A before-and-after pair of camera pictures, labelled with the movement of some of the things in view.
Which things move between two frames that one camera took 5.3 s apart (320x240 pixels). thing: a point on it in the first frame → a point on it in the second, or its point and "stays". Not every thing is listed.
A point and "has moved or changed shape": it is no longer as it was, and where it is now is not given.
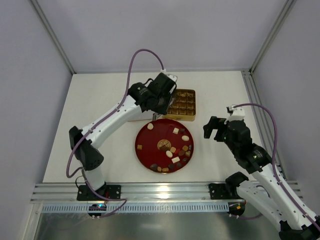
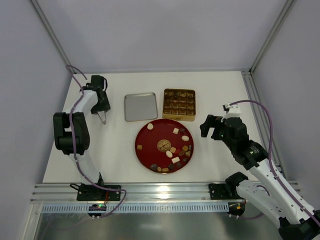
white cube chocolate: (175, 130) stays
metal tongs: (155, 116) has moved or changed shape
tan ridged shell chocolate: (185, 148) stays
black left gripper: (162, 105) → (100, 107)
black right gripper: (220, 129) stays
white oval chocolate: (169, 153) stays
